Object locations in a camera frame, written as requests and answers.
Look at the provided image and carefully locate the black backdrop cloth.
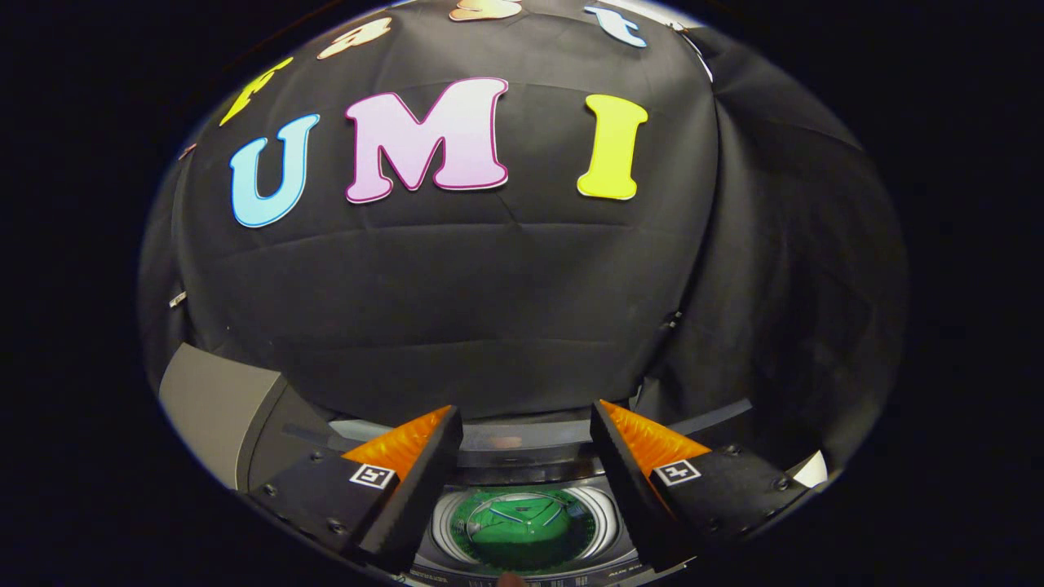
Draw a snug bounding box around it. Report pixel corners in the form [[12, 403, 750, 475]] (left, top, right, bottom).
[[139, 0, 913, 482]]

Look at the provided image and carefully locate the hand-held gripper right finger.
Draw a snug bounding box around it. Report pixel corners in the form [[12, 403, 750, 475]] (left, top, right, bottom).
[[589, 399, 812, 572]]

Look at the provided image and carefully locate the grey washing machine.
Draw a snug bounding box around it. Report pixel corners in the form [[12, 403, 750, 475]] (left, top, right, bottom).
[[245, 375, 755, 586]]

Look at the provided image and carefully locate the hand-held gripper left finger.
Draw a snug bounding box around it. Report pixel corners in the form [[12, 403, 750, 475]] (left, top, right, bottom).
[[249, 405, 464, 576]]

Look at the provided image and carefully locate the green polo shirt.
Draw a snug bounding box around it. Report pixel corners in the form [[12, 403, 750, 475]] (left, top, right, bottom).
[[453, 489, 588, 572]]

